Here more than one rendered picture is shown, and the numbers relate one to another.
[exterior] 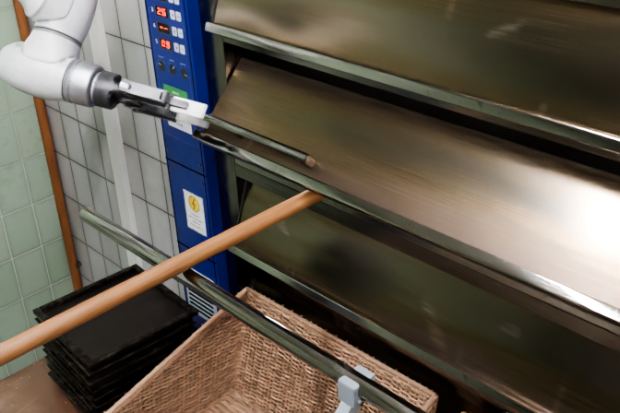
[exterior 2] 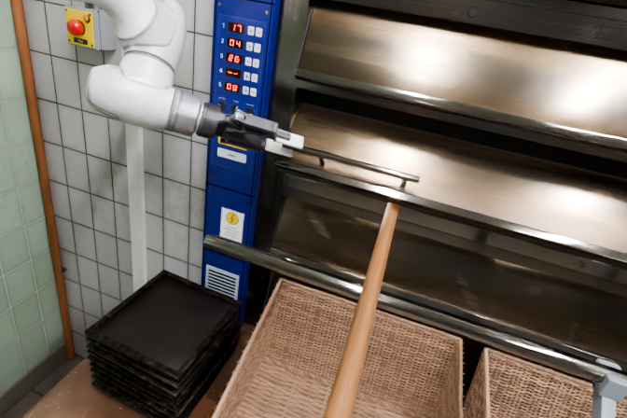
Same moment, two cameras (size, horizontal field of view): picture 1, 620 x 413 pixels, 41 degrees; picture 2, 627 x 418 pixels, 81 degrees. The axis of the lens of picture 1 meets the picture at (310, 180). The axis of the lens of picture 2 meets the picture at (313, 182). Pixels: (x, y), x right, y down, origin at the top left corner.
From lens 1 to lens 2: 108 cm
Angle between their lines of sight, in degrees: 30
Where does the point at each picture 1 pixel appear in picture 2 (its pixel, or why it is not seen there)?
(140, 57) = not seen: hidden behind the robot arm
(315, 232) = (355, 234)
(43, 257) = (32, 269)
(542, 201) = (611, 205)
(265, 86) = (333, 124)
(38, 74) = (145, 99)
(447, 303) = (479, 276)
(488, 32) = (595, 85)
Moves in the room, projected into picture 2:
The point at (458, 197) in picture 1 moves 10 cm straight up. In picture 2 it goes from (544, 205) to (564, 164)
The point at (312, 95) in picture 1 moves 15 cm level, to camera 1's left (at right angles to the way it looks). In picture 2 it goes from (383, 132) to (334, 132)
